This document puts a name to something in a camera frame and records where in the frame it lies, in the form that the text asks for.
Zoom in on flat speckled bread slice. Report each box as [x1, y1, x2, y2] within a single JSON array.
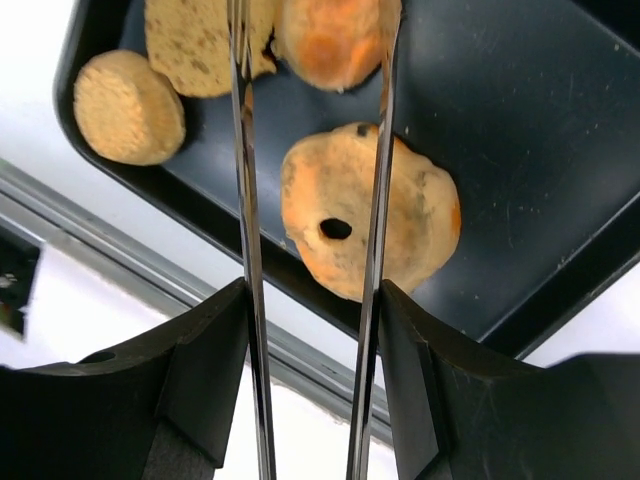
[[144, 0, 279, 99]]

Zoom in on aluminium front rail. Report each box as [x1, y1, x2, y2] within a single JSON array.
[[0, 159, 396, 446]]

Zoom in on pale bagel with hole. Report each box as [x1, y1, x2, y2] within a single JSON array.
[[280, 123, 461, 302]]

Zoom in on round yellow muffin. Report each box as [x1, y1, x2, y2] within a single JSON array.
[[73, 50, 186, 166]]

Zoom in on small round bun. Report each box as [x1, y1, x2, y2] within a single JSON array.
[[274, 0, 403, 92]]

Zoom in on metal tongs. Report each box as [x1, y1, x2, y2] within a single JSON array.
[[227, 1, 402, 479]]

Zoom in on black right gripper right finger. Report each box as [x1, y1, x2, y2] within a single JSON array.
[[379, 281, 639, 479]]

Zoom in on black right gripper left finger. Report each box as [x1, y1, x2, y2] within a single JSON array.
[[1, 280, 248, 479]]

